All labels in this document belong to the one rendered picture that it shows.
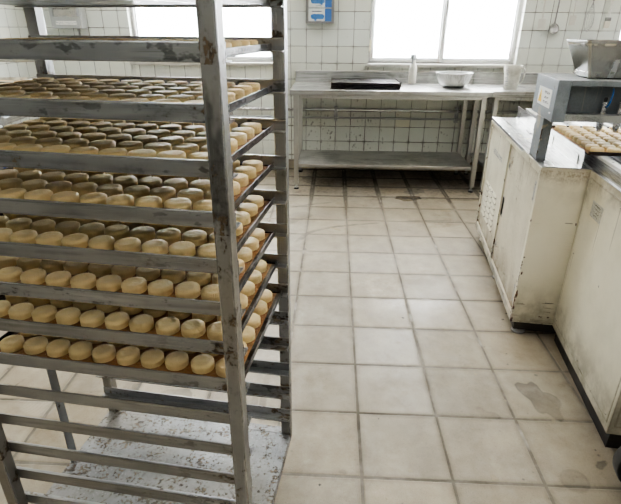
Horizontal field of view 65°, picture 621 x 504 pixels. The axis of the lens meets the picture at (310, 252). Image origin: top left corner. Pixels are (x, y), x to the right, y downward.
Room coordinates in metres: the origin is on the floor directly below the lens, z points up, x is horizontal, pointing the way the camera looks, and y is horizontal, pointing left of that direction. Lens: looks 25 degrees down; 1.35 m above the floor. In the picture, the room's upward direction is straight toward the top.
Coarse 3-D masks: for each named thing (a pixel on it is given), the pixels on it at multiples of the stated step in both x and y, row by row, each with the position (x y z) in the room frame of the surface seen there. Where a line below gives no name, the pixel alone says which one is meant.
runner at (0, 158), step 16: (0, 160) 0.86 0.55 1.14; (16, 160) 0.85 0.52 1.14; (32, 160) 0.85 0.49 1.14; (48, 160) 0.84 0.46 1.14; (64, 160) 0.84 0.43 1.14; (80, 160) 0.83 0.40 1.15; (96, 160) 0.83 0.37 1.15; (112, 160) 0.82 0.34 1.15; (128, 160) 0.82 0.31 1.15; (144, 160) 0.81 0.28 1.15; (160, 160) 0.81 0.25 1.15; (176, 160) 0.80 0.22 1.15; (192, 160) 0.80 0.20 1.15; (192, 176) 0.80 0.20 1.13; (208, 176) 0.80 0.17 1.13
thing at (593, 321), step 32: (608, 192) 1.75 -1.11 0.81; (608, 224) 1.68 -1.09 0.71; (576, 256) 1.88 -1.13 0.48; (608, 256) 1.61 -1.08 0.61; (576, 288) 1.80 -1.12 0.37; (608, 288) 1.54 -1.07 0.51; (576, 320) 1.72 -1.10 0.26; (608, 320) 1.48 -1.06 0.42; (576, 352) 1.65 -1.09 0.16; (608, 352) 1.42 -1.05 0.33; (576, 384) 1.63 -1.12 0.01; (608, 384) 1.36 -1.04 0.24; (608, 416) 1.30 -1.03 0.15
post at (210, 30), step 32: (224, 64) 0.78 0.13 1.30; (224, 96) 0.77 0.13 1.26; (224, 128) 0.76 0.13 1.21; (224, 160) 0.76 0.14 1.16; (224, 192) 0.76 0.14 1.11; (224, 224) 0.76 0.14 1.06; (224, 256) 0.76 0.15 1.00; (224, 288) 0.76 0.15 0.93; (224, 320) 0.76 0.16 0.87; (224, 352) 0.76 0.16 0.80
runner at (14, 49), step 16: (0, 48) 0.85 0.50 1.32; (16, 48) 0.84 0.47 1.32; (32, 48) 0.84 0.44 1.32; (48, 48) 0.84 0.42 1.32; (64, 48) 0.83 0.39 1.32; (80, 48) 0.83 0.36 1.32; (96, 48) 0.82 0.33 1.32; (112, 48) 0.82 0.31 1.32; (128, 48) 0.81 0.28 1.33; (144, 48) 0.81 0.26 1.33; (160, 48) 0.81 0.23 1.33; (176, 48) 0.80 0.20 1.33; (192, 48) 0.80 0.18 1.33
